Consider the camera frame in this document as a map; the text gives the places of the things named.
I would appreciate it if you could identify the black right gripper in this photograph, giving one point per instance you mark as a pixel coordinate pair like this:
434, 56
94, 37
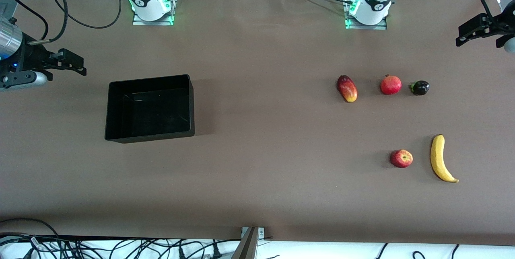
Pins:
32, 57

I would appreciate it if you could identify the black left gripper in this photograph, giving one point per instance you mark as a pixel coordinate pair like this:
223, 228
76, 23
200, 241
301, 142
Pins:
493, 24

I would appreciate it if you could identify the black plastic box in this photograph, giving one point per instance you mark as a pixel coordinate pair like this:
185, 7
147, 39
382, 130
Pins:
149, 110

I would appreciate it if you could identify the yellow banana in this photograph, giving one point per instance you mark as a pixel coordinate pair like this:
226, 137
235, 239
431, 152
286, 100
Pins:
436, 158

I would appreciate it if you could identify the red apple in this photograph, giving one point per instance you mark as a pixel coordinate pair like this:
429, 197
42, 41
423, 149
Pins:
401, 158

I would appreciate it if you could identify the dark purple mangosteen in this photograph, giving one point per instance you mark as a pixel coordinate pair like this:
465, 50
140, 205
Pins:
420, 88

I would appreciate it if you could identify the red pomegranate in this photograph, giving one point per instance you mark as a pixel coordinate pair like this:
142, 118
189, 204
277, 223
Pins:
391, 85

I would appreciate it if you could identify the red yellow mango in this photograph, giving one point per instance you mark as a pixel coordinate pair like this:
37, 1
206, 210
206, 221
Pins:
347, 89

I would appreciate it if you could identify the brown table cover sheet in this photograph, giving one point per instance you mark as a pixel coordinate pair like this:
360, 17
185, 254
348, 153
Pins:
257, 194

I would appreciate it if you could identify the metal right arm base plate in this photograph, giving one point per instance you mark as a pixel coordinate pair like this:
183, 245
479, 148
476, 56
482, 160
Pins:
153, 23

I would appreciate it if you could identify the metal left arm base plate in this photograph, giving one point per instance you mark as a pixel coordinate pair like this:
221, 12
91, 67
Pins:
366, 27

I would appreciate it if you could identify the grey metal bracket plate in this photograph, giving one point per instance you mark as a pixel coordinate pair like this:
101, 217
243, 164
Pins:
260, 233

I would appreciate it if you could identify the dark camera mount bar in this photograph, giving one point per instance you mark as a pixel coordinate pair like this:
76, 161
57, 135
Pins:
246, 249

